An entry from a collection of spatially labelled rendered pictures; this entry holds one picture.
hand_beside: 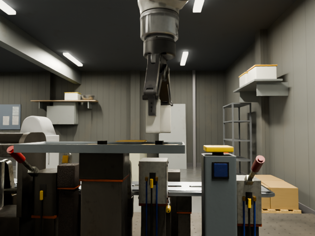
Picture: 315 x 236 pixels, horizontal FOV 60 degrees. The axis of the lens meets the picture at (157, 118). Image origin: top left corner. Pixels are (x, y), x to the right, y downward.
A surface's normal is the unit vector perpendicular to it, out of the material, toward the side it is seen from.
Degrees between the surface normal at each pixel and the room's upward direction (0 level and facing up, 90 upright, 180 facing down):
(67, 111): 90
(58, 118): 90
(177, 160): 78
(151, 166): 90
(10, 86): 90
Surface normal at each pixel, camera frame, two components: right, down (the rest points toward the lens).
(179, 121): -0.03, -0.25
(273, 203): -0.11, -0.04
